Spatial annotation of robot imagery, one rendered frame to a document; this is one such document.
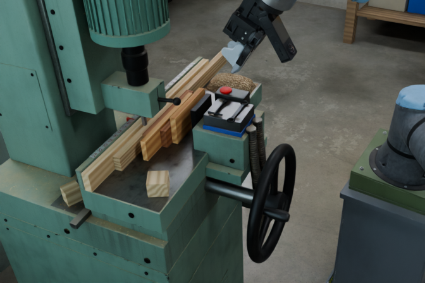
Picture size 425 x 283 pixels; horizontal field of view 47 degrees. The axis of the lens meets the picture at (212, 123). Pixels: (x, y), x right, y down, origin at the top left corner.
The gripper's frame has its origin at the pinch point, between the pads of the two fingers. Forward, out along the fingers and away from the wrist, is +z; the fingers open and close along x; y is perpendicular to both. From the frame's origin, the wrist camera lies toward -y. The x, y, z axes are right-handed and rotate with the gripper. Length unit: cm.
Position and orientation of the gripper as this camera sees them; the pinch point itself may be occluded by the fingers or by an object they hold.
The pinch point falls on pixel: (237, 70)
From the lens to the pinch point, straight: 116.6
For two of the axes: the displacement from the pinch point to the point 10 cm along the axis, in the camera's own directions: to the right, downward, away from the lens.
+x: -4.3, 5.2, -7.4
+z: -4.1, 6.2, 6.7
